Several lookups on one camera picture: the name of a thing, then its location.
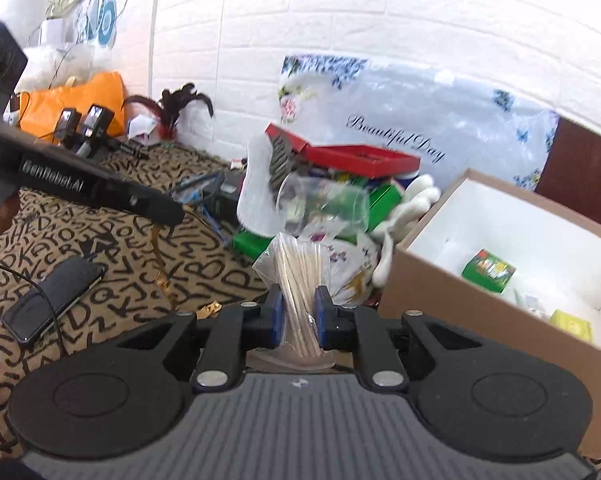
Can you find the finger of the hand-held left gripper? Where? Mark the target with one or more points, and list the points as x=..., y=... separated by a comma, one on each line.
x=163, y=210

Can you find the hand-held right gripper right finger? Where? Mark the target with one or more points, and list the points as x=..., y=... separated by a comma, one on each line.
x=324, y=317

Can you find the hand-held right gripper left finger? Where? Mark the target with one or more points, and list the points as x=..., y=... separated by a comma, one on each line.
x=276, y=317

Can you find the bag of wooden sticks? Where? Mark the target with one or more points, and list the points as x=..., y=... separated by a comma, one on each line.
x=300, y=280

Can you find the small green box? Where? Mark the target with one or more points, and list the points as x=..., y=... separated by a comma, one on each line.
x=487, y=270

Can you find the brown cardboard box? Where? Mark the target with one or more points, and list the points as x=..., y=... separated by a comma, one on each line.
x=480, y=240

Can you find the yellow-green medicine box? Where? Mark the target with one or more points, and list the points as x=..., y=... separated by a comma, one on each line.
x=572, y=326

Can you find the letter-print cloth desktop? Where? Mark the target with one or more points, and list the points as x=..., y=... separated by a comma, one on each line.
x=130, y=270

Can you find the orange bag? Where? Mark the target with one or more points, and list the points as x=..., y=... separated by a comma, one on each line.
x=70, y=105

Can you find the black box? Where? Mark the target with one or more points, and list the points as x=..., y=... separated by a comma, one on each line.
x=229, y=190

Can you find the red and white small box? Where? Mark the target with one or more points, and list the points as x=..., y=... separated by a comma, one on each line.
x=238, y=162

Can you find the grey insole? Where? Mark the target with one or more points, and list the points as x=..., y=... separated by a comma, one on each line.
x=253, y=195

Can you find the white fluffy bag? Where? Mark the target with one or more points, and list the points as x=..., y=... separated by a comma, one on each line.
x=55, y=65

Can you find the black and red feather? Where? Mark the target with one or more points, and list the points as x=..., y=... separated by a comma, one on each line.
x=178, y=105

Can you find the clear plastic cup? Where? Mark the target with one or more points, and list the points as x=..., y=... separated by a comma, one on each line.
x=325, y=202

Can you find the brown hair claw clip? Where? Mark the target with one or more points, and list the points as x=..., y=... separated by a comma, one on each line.
x=280, y=160

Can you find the black phone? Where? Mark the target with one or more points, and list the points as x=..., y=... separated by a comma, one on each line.
x=50, y=300

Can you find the red box lid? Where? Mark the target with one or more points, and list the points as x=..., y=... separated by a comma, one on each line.
x=285, y=140

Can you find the white potted plant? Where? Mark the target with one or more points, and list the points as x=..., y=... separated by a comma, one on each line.
x=53, y=22

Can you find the white glove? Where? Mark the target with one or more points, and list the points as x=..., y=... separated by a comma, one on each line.
x=410, y=202

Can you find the floral plastic bag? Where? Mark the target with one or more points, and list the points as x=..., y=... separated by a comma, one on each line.
x=420, y=120

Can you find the brown wooden board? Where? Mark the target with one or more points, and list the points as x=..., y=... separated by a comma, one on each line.
x=587, y=170

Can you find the blue wall sticker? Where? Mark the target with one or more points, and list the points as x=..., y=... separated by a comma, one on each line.
x=100, y=10

